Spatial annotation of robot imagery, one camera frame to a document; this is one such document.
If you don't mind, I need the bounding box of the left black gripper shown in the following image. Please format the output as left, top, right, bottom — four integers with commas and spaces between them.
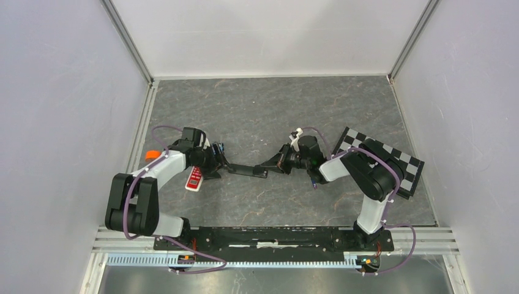
191, 142, 233, 181

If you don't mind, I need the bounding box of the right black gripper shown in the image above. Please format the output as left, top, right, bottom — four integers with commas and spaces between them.
261, 142, 310, 175

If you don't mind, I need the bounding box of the red white remote control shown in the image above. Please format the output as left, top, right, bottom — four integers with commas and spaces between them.
185, 167, 203, 192

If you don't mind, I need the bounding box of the black remote control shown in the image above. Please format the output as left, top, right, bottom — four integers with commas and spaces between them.
228, 164, 268, 178

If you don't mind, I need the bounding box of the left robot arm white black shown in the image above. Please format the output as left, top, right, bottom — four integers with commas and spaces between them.
105, 127, 226, 250

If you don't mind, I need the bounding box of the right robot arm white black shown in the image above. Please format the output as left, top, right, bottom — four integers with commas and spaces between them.
260, 135, 406, 250

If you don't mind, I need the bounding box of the orange tape roll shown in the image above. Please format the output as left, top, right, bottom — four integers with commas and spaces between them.
144, 150, 162, 162

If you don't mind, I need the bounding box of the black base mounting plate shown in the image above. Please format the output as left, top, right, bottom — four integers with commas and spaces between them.
177, 227, 395, 262

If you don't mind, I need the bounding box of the black white checkerboard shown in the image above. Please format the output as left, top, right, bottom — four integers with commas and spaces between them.
333, 127, 425, 200

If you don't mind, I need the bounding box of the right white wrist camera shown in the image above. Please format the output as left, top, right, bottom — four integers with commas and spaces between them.
289, 127, 304, 152

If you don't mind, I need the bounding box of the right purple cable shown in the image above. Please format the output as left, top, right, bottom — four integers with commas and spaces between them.
300, 127, 417, 277

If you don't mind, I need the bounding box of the purple cable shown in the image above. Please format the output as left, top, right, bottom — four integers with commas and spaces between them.
122, 125, 185, 241
300, 127, 417, 277

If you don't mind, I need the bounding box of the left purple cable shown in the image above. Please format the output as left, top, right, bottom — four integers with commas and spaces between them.
122, 125, 185, 241

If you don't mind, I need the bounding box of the grey slotted cable duct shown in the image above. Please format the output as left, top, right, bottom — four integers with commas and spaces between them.
106, 253, 361, 270

